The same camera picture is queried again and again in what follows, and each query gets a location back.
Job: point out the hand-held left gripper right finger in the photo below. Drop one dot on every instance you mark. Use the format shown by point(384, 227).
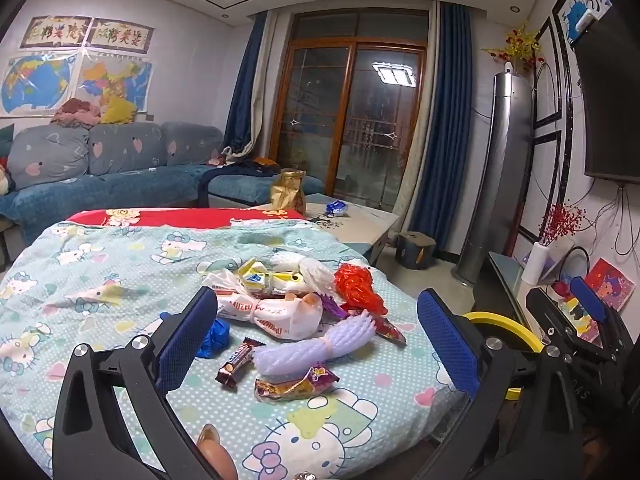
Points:
point(447, 342)

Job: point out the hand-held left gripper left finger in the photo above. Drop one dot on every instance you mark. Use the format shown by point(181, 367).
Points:
point(185, 332)

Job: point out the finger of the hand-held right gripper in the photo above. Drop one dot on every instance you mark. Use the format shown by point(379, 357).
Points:
point(587, 297)
point(550, 317)

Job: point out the blue plastic piece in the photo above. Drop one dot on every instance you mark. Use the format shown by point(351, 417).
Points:
point(215, 337)

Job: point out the yellow rimmed black trash bin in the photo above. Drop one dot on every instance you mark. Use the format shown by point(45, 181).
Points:
point(500, 320)

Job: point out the brown chocolate bar wrapper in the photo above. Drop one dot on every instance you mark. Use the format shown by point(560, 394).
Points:
point(237, 360)

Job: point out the long red snack wrapper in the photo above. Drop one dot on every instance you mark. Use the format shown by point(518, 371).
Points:
point(387, 329)

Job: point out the white plastic bag red print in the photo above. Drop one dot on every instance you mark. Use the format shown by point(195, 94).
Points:
point(270, 317)

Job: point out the yellow and white wrapper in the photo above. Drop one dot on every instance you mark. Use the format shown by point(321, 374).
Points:
point(260, 277)

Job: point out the gold and purple snack wrapper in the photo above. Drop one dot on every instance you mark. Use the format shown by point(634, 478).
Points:
point(295, 385)

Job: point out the lavender foam net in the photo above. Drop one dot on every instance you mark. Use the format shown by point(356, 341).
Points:
point(310, 350)

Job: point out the white foam net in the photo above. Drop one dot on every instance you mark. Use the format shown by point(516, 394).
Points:
point(315, 272)

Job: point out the person's left hand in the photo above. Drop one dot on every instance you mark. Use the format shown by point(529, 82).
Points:
point(217, 455)

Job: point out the white ribbed vase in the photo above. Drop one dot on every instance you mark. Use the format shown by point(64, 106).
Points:
point(535, 262)

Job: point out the television stand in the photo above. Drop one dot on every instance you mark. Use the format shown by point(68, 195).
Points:
point(500, 285)

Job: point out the cartoon cat printed blanket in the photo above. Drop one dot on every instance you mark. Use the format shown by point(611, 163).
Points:
point(125, 280)

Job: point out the red berry branches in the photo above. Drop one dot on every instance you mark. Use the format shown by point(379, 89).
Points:
point(560, 222)

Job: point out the blue box stool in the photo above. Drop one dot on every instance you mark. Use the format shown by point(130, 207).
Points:
point(415, 250)

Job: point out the red blanket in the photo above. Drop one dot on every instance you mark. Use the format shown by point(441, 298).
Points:
point(175, 217)

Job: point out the beige coffee table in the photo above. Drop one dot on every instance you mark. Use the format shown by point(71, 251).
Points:
point(360, 225)

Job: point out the silver tower air conditioner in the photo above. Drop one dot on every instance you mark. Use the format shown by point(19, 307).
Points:
point(502, 160)

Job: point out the blue sofa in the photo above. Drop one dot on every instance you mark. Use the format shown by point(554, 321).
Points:
point(100, 192)

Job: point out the pile of seed shells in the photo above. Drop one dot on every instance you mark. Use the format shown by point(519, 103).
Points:
point(327, 221)

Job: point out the gold paper bag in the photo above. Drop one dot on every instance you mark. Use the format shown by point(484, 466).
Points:
point(287, 192)

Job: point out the blue and white packet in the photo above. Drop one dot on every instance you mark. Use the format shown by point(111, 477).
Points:
point(335, 207)

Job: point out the dark clothes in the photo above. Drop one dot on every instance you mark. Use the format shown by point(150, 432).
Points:
point(250, 167)

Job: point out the black television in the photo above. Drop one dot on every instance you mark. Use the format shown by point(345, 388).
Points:
point(612, 110)

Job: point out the grey heart print cushion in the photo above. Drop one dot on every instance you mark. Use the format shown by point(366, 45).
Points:
point(47, 157)
point(195, 142)
point(125, 147)

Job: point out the blue curtain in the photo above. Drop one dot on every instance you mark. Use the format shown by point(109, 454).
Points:
point(445, 125)
point(242, 85)

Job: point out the yellow pillow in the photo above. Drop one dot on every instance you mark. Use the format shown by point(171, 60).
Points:
point(119, 110)

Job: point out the pink clothes pile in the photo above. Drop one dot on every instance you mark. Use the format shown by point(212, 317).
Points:
point(77, 112)

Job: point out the wooden sliding glass door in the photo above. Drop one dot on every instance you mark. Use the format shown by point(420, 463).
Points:
point(350, 110)

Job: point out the yellow and red artificial flowers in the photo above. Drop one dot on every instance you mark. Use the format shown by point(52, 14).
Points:
point(517, 47)

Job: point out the beige curtain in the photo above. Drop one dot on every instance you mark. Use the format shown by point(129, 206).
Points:
point(265, 85)

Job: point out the country map poster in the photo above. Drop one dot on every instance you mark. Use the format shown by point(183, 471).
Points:
point(115, 80)

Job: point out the white device on television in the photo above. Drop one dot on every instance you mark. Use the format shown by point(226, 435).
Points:
point(592, 17)

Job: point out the world map poster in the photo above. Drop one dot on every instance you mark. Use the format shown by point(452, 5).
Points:
point(32, 85)

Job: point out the blue flower wall decal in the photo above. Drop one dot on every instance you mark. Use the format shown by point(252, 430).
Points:
point(575, 15)

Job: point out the embroidered wall picture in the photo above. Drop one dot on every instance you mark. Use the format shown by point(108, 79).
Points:
point(122, 35)
point(55, 32)

